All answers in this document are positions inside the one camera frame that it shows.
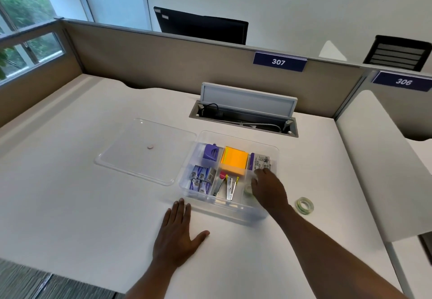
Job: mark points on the person's left hand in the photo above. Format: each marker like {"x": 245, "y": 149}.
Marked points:
{"x": 173, "y": 238}

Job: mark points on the person's right hand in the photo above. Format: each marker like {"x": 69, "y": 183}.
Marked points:
{"x": 270, "y": 191}

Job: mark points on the person's right thumb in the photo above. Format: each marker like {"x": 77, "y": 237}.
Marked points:
{"x": 253, "y": 184}

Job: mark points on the person's left middle finger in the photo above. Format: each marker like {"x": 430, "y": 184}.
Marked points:
{"x": 181, "y": 211}

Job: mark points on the person's left little finger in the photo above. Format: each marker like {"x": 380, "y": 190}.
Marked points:
{"x": 166, "y": 218}

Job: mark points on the person's left thumb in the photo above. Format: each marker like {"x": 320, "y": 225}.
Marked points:
{"x": 201, "y": 236}

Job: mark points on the person's left forearm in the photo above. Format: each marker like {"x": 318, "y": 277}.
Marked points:
{"x": 148, "y": 282}

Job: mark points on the person's right forearm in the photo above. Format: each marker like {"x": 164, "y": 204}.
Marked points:
{"x": 334, "y": 255}

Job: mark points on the clear tape roll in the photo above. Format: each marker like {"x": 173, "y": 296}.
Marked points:
{"x": 304, "y": 205}
{"x": 247, "y": 190}

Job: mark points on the silver staple remover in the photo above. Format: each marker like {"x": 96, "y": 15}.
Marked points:
{"x": 231, "y": 187}

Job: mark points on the purple and white card box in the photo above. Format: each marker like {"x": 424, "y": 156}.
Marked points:
{"x": 260, "y": 162}

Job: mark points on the orange sticky note pad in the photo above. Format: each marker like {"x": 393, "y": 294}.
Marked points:
{"x": 234, "y": 163}

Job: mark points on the pink-topped silver stapler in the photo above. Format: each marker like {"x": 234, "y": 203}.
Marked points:
{"x": 220, "y": 184}

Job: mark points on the clear plastic organizer box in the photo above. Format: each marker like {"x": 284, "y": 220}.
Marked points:
{"x": 216, "y": 204}

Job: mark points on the pile of blue staple boxes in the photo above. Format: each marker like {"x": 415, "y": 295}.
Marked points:
{"x": 201, "y": 179}

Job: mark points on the yellow-green sticky note pad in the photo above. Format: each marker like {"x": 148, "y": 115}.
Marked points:
{"x": 223, "y": 155}

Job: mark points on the purple pencil sharpener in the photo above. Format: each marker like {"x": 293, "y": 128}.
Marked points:
{"x": 211, "y": 152}

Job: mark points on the clear plastic lid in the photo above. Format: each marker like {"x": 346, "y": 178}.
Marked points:
{"x": 141, "y": 152}

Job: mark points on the blue number sign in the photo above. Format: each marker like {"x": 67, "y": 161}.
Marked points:
{"x": 402, "y": 81}
{"x": 279, "y": 61}

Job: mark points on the beige desk partition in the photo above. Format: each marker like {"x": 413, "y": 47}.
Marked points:
{"x": 162, "y": 59}

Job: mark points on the beige side partition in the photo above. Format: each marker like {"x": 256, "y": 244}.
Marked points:
{"x": 401, "y": 113}

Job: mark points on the black computer monitor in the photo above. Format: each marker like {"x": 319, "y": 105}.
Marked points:
{"x": 199, "y": 25}

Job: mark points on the black mesh office chair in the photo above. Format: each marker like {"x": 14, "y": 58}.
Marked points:
{"x": 396, "y": 52}

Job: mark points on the window with grey frame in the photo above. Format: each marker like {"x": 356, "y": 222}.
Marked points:
{"x": 23, "y": 22}

